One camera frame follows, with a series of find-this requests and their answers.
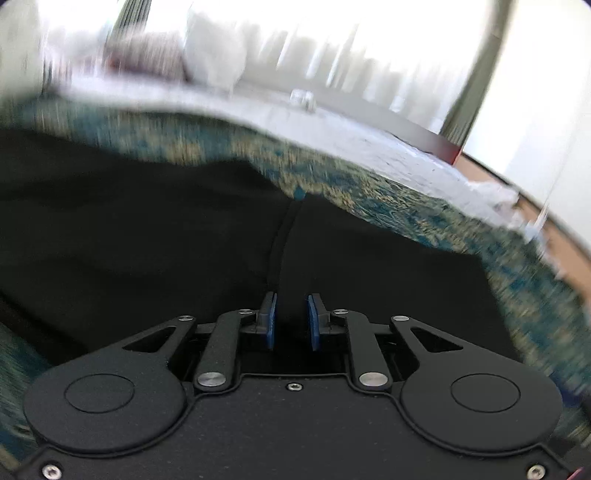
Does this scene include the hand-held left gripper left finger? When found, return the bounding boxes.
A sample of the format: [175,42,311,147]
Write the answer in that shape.
[121,292,279,396]

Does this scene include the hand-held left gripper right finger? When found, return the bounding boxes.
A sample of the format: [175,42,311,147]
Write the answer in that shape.
[307,293,465,394]

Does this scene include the black pants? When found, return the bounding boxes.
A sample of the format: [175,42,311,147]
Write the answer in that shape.
[0,127,520,370]

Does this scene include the teal paisley blanket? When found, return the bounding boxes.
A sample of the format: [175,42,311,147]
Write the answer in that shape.
[0,98,591,464]

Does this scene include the white bed sheet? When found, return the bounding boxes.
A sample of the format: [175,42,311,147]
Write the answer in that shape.
[55,76,513,227]

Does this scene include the crumpled white cloth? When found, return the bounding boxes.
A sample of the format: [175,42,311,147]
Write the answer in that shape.
[464,178,561,259]

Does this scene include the small clear object on bed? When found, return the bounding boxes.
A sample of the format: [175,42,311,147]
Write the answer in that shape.
[288,89,318,112]

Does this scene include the sheer white curtain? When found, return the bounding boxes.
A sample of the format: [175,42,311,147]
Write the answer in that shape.
[139,0,495,134]

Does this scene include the white pillow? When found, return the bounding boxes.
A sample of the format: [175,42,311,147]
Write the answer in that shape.
[182,9,247,90]

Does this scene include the grey-green curtain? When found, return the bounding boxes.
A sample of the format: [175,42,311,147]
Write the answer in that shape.
[441,0,515,148]
[108,0,148,44]

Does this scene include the floral pillow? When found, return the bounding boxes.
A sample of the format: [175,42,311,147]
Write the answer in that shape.
[104,32,190,81]

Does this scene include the white wardrobe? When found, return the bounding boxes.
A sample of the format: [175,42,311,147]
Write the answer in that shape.
[464,0,591,241]

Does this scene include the white flower print cushion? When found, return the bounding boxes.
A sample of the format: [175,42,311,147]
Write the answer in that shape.
[0,0,47,100]

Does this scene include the bed frame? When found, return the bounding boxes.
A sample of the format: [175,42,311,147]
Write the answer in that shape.
[240,76,462,164]

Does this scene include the white cable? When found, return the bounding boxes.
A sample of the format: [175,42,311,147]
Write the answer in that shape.
[531,152,561,245]

